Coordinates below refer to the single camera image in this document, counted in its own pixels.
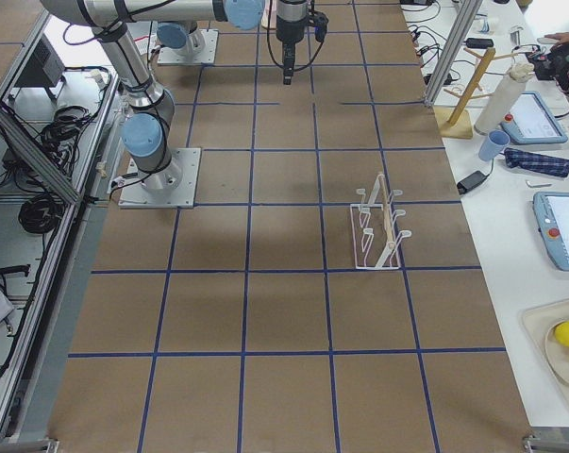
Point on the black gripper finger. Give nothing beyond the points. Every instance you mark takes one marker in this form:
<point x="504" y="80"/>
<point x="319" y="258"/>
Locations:
<point x="288" y="62"/>

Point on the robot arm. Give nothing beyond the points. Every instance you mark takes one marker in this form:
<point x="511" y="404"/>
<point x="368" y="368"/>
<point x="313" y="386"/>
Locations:
<point x="145" y="134"/>
<point x="183" y="37"/>

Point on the light blue cup on desk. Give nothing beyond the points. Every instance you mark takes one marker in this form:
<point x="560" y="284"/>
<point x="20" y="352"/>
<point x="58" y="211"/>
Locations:
<point x="495" y="142"/>

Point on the wooden mug tree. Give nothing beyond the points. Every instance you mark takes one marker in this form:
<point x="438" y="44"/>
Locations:
<point x="456" y="123"/>

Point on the white paper roll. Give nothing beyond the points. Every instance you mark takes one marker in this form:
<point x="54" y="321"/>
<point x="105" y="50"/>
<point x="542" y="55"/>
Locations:
<point x="508" y="90"/>

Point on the black power adapter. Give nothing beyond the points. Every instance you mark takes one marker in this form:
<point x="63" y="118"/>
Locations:
<point x="471" y="182"/>

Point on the grey control box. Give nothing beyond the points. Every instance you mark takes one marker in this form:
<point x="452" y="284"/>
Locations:
<point x="44" y="68"/>

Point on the blue plaid cloth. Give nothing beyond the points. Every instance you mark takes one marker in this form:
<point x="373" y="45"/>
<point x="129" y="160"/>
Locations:
<point x="536" y="163"/>

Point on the upper teach pendant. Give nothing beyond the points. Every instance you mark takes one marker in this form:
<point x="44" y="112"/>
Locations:
<point x="530" y="121"/>

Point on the teach pendant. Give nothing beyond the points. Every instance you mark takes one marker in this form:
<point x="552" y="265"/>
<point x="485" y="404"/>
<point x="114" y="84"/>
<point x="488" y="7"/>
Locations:
<point x="530" y="121"/>
<point x="551" y="210"/>

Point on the lower teach pendant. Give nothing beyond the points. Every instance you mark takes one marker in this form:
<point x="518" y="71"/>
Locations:
<point x="551" y="210"/>

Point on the beige tray with fruit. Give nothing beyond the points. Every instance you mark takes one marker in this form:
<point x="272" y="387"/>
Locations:
<point x="540" y="324"/>

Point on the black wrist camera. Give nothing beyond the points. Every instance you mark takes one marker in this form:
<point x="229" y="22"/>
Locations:
<point x="319" y="21"/>

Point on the aluminium frame post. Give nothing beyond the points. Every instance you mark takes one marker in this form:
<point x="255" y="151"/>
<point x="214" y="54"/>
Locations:
<point x="465" y="17"/>

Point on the white wire cup rack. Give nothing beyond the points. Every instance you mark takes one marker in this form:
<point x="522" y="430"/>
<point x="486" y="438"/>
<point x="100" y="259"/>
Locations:
<point x="376" y="238"/>

